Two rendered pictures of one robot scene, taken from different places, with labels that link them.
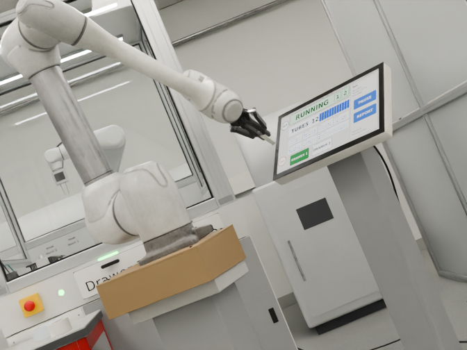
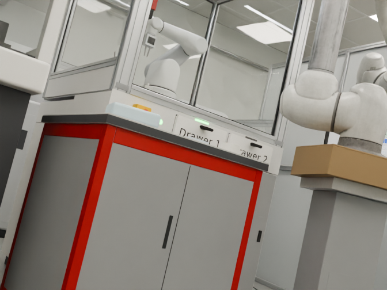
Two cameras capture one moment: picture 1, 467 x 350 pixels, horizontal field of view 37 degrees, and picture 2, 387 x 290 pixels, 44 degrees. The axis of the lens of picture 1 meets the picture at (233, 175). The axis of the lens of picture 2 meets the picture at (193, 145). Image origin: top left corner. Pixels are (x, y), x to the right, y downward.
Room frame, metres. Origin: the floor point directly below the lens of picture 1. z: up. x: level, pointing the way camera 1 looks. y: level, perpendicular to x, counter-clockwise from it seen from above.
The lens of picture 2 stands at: (0.74, 1.54, 0.59)
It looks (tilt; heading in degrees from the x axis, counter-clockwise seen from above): 6 degrees up; 334
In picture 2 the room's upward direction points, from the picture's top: 13 degrees clockwise
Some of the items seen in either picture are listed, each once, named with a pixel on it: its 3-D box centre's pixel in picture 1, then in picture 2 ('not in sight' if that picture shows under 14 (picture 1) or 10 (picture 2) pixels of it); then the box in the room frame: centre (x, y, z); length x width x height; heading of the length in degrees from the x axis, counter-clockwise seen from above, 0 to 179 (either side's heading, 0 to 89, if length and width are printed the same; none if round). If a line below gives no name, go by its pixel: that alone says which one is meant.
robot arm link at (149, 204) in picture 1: (150, 198); (363, 113); (2.03, 0.25, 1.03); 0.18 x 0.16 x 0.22; 44
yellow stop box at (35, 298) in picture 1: (31, 305); (140, 114); (2.61, 0.89, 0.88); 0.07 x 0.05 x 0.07; 98
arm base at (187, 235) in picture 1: (176, 239); (363, 151); (2.02, 0.22, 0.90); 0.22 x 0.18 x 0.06; 83
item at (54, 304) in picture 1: (128, 264); (154, 134); (3.16, 0.60, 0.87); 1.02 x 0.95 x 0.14; 98
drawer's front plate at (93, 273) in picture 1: (114, 271); (200, 134); (2.68, 0.57, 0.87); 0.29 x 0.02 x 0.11; 98
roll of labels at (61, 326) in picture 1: (59, 327); (230, 149); (2.18, 0.69, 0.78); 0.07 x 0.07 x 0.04
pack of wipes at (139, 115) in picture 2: not in sight; (132, 115); (2.09, 1.10, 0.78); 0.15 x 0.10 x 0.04; 86
